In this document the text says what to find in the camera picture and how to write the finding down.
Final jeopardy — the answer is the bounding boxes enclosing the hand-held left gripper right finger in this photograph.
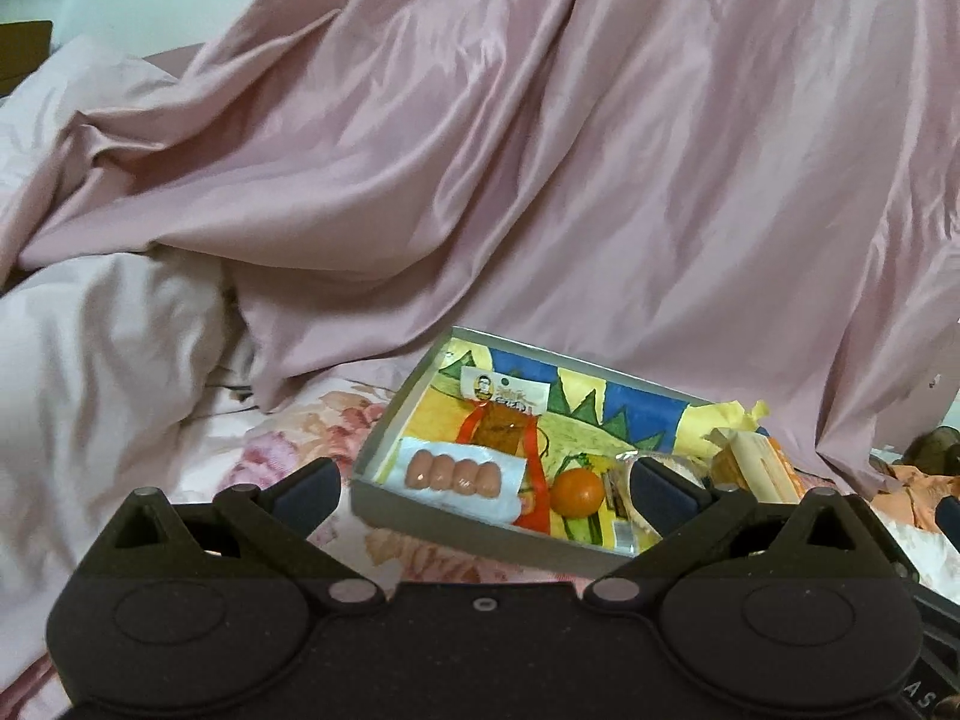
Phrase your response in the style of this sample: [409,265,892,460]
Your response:
[583,456,901,608]

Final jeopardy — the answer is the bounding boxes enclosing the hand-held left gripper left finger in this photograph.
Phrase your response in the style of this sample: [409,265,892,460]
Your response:
[75,456,383,608]

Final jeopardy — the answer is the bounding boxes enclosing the clear snack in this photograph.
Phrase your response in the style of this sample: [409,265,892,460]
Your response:
[604,450,711,554]

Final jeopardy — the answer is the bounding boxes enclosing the orange tangerine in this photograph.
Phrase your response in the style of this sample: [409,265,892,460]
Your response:
[551,469,607,520]

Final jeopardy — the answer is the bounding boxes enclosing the beige orange snack packet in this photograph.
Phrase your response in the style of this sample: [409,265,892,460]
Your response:
[709,427,805,505]

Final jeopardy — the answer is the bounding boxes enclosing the grey box with colourful lining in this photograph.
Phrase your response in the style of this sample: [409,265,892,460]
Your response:
[351,326,751,577]

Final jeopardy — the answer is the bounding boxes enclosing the sausage packet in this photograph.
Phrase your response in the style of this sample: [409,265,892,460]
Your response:
[391,436,526,521]

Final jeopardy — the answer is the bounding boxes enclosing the brown packet with red ribbons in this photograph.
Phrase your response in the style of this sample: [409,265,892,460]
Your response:
[452,367,554,533]

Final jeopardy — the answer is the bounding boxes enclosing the orange cloth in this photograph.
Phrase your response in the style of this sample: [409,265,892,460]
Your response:
[872,460,960,535]

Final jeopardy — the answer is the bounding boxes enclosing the dark brown object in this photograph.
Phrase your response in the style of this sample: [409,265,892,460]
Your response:
[900,425,960,475]

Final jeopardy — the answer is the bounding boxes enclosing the floral blanket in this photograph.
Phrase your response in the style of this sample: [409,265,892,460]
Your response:
[0,375,960,720]

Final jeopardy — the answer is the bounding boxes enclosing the crumpled yellow paper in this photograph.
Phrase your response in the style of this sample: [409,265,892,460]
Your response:
[677,399,771,460]

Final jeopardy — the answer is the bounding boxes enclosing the white duvet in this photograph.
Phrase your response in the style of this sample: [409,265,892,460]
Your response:
[0,37,257,691]

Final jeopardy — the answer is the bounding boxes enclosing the pink satin sheet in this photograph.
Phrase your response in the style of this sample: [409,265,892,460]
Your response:
[0,0,960,482]

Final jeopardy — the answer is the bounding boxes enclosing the brown wooden board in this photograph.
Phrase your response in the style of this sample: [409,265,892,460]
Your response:
[0,19,55,100]

